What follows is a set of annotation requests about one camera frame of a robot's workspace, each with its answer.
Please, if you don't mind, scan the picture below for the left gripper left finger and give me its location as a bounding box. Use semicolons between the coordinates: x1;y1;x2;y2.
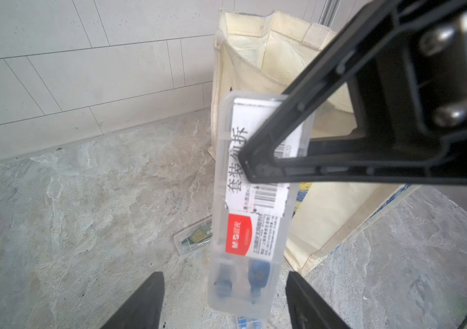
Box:
101;271;165;329

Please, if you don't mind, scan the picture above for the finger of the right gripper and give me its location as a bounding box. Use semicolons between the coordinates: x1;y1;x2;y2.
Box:
239;1;467;186

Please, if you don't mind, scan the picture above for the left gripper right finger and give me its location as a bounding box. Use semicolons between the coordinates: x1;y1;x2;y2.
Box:
285;271;350;329

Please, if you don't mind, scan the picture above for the compass set red label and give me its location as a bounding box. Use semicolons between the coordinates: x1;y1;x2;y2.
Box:
236;317;263;329

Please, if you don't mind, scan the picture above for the green compass set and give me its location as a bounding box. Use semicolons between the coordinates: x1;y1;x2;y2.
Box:
174;215;213;256

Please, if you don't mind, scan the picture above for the compass set red bottom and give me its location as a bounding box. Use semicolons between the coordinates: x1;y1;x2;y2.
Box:
207;91;299;320

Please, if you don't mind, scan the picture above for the cream canvas tote bag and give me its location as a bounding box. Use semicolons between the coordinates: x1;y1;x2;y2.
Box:
211;10;416;275

